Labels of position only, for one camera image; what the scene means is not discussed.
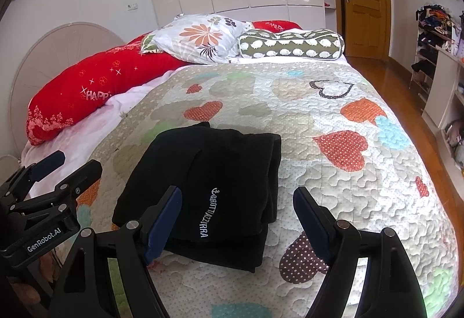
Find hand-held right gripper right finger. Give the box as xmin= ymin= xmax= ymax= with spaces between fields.
xmin=293 ymin=187 xmax=425 ymax=318

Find long red pillow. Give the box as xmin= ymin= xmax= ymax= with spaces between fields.
xmin=26 ymin=38 xmax=191 ymax=147

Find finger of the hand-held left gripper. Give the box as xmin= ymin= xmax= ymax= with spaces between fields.
xmin=0 ymin=150 xmax=66 ymax=203
xmin=10 ymin=159 xmax=103 ymax=229

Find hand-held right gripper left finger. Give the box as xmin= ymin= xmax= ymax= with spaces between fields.
xmin=49 ymin=186 xmax=182 ymax=318

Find small red pillow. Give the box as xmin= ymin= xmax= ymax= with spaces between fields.
xmin=251 ymin=19 xmax=302 ymax=33

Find pink bed sheet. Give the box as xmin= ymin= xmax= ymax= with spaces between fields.
xmin=20 ymin=70 xmax=191 ymax=203

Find white shelf unit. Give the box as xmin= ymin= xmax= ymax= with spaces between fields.
xmin=409 ymin=4 xmax=464 ymax=172

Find green patterned bolster pillow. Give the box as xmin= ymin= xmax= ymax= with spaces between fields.
xmin=237 ymin=28 xmax=345 ymax=61

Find beige round headboard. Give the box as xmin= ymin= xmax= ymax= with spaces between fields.
xmin=9 ymin=22 xmax=126 ymax=145

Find heart patterned quilt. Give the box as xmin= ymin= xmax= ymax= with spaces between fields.
xmin=74 ymin=60 xmax=461 ymax=318

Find black pants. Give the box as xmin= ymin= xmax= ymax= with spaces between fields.
xmin=112 ymin=121 xmax=282 ymax=273

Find floral white pillow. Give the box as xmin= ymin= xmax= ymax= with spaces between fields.
xmin=140 ymin=14 xmax=255 ymax=66

